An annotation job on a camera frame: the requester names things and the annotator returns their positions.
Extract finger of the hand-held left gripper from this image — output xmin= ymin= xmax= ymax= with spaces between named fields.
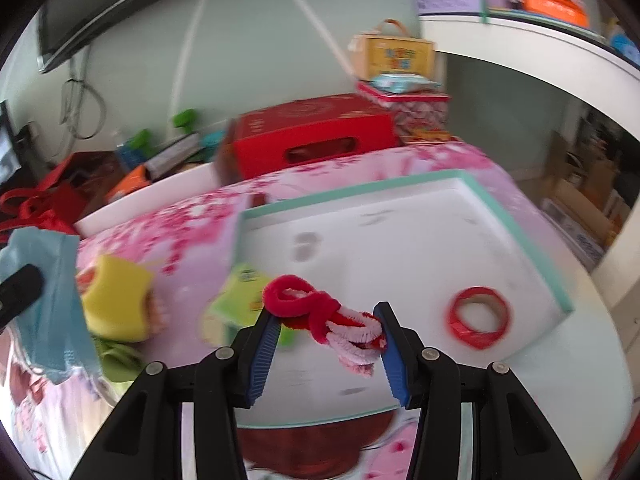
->
xmin=0 ymin=264 xmax=45 ymax=328

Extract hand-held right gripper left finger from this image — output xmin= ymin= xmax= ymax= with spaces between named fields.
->
xmin=67 ymin=310 xmax=283 ymax=480

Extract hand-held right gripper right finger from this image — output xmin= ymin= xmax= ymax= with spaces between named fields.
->
xmin=372 ymin=301 xmax=583 ymax=480

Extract blue face mask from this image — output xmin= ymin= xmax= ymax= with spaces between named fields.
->
xmin=0 ymin=227 xmax=103 ymax=386

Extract green tissue pack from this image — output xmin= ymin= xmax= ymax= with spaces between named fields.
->
xmin=200 ymin=262 xmax=296 ymax=348

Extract red and white pipe cleaners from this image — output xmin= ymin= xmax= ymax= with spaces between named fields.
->
xmin=262 ymin=274 xmax=388 ymax=377

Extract yellow sponge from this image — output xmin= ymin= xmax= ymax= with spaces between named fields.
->
xmin=80 ymin=254 xmax=156 ymax=343

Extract green cloth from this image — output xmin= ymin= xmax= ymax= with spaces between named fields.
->
xmin=92 ymin=335 xmax=148 ymax=386

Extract white tray with teal rim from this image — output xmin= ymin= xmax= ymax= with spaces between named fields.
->
xmin=231 ymin=169 xmax=576 ymax=431

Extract red tape roll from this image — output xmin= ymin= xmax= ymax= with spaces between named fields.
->
xmin=447 ymin=286 xmax=515 ymax=351

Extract dark red open box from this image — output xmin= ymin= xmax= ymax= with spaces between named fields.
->
xmin=42 ymin=151 xmax=126 ymax=221

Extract pink floral printed blanket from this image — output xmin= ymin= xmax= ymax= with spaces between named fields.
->
xmin=0 ymin=140 xmax=631 ymax=480

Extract black monitor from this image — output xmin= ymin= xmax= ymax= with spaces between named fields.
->
xmin=0 ymin=100 xmax=23 ymax=186

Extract orange box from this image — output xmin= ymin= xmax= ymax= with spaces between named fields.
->
xmin=105 ymin=165 xmax=153 ymax=206

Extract black and grey box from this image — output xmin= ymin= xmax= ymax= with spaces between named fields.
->
xmin=147 ymin=135 xmax=202 ymax=181

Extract teal box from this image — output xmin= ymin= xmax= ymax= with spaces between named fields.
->
xmin=200 ymin=130 xmax=229 ymax=162

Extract red and yellow packet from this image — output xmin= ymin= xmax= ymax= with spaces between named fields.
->
xmin=405 ymin=127 xmax=452 ymax=147

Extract red cardboard box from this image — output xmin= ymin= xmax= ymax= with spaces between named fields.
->
xmin=215 ymin=94 xmax=401 ymax=186

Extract cardboard boxes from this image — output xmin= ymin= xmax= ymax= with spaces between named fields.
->
xmin=540 ymin=130 xmax=631 ymax=271

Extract red patterned tin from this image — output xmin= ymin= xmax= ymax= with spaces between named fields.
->
xmin=356 ymin=80 xmax=451 ymax=136

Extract wet wipes pack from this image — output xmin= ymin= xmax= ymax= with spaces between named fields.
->
xmin=370 ymin=72 xmax=443 ymax=95

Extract white shelf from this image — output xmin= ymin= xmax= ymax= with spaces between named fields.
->
xmin=417 ymin=12 xmax=640 ymax=111

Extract red bag with handles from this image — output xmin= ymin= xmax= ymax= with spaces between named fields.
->
xmin=0 ymin=182 xmax=88 ymax=236

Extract black cables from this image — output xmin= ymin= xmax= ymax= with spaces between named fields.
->
xmin=60 ymin=55 xmax=108 ymax=141

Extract wall television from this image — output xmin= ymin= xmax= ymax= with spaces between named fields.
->
xmin=37 ymin=0 xmax=271 ymax=73

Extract yellow gift box with handle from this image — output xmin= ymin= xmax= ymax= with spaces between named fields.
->
xmin=348 ymin=19 xmax=436 ymax=81

